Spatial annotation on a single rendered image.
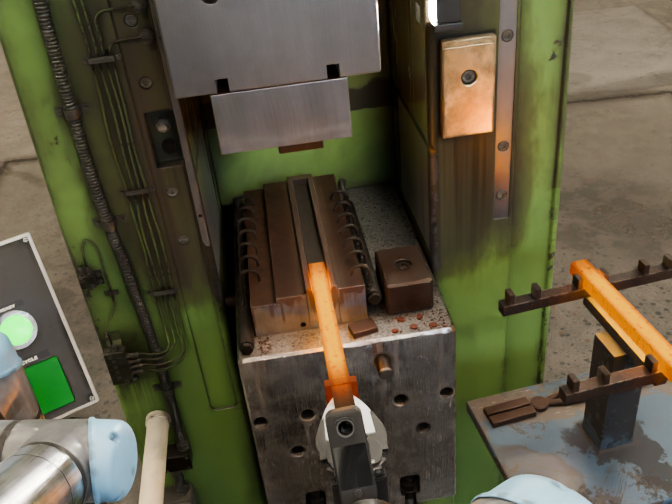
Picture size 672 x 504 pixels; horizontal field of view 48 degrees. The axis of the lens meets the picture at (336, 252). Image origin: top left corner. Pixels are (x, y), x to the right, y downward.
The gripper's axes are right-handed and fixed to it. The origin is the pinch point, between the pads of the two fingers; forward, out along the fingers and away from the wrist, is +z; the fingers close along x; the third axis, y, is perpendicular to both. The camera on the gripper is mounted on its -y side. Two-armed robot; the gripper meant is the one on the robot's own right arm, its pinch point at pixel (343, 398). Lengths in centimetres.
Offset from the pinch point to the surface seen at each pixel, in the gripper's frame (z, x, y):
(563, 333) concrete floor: 117, 85, 100
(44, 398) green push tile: 10.7, -43.6, 0.5
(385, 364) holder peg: 19.0, 8.9, 12.2
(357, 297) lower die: 27.7, 6.1, 3.7
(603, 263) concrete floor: 153, 116, 100
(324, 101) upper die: 27.3, 4.1, -32.9
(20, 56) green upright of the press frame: 41, -40, -41
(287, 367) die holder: 21.8, -7.7, 11.8
